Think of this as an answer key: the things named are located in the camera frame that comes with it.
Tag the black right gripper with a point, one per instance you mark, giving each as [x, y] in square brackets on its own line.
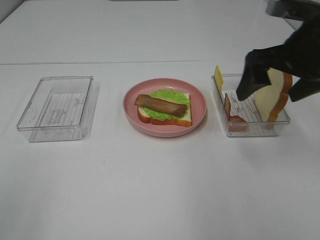
[299, 55]

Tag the clear plastic tray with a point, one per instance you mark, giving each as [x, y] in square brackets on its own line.
[245, 109]
[59, 109]

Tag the brown bacon strip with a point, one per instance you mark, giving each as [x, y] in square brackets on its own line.
[160, 105]

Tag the left clear plastic tray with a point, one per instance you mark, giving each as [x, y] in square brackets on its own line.
[59, 109]

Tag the right clear plastic tray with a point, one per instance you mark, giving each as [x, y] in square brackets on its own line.
[245, 109]

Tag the yellow cheese slice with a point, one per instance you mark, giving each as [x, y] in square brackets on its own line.
[218, 77]

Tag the bread slice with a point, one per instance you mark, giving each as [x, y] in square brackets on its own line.
[149, 120]
[270, 100]

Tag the pink round plate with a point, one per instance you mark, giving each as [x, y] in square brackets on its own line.
[197, 101]

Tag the green lettuce leaf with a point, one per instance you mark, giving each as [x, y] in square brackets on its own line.
[169, 95]

